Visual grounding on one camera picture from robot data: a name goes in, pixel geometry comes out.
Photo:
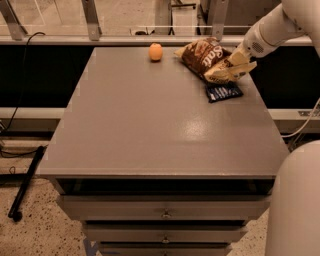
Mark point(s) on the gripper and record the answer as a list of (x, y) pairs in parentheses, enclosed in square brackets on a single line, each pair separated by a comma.
[(254, 42)]

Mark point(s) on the brown sea salt chip bag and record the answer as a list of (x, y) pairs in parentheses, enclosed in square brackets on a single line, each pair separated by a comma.
[(204, 57)]

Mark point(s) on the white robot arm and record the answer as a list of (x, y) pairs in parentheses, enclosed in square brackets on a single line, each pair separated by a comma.
[(294, 215)]

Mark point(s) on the blue rxbar wrapper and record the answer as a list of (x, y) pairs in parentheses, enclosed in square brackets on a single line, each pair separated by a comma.
[(221, 92)]

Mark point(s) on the orange fruit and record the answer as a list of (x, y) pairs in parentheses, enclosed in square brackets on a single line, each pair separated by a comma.
[(155, 52)]

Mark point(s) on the grey drawer cabinet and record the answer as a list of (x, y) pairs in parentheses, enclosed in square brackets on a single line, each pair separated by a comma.
[(138, 129)]

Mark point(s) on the top grey drawer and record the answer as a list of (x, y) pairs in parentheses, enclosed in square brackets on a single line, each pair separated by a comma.
[(94, 208)]

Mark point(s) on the grey drawer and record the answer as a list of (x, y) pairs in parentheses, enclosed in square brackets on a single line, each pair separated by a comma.
[(94, 208), (165, 233), (162, 250)]

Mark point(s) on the middle grey drawer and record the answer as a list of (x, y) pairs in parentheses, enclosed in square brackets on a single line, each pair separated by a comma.
[(165, 233)]

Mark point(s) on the bottom grey drawer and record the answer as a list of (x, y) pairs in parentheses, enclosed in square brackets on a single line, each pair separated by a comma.
[(162, 250)]

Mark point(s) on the black pole on floor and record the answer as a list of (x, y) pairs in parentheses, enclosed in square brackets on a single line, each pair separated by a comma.
[(14, 213)]

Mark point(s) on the metal railing frame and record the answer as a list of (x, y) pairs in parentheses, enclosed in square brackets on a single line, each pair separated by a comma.
[(140, 22)]

